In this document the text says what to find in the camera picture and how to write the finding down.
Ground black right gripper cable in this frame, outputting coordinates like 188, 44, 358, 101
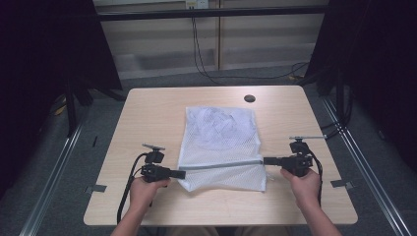
305, 147, 325, 208

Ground person's left hand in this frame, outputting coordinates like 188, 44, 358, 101
129, 176, 172, 214

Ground person's legs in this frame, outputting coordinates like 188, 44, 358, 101
162, 225, 293, 236

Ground white mesh laundry bag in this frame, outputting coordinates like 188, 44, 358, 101
176, 104, 268, 194

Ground aluminium floor rail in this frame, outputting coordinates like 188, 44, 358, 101
320, 96, 413, 236
19, 119, 87, 236

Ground black floor cables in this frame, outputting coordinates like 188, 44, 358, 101
320, 120, 346, 142

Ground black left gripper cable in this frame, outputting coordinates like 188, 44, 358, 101
115, 151, 149, 225

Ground black curtain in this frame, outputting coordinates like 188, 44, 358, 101
304, 0, 417, 173
0, 0, 124, 200

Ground person's right hand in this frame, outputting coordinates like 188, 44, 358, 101
279, 167, 322, 211

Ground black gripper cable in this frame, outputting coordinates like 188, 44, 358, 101
115, 151, 149, 225
305, 147, 325, 208

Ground grey tape strip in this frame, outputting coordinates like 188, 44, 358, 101
84, 184, 108, 195
329, 179, 355, 191

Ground black wall cable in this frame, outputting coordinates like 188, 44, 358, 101
190, 16, 310, 88

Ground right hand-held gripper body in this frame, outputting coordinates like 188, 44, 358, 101
281, 134, 328, 178

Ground black metal stand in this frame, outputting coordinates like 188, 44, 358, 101
63, 77, 96, 139
334, 70, 354, 127

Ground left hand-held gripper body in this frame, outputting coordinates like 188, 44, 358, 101
140, 143, 172, 184

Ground black horizontal bar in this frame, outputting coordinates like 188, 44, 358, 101
96, 5, 329, 23

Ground white wall outlet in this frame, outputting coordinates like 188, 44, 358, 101
184, 0, 210, 10

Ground white printed garment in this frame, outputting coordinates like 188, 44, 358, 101
187, 107, 259, 151

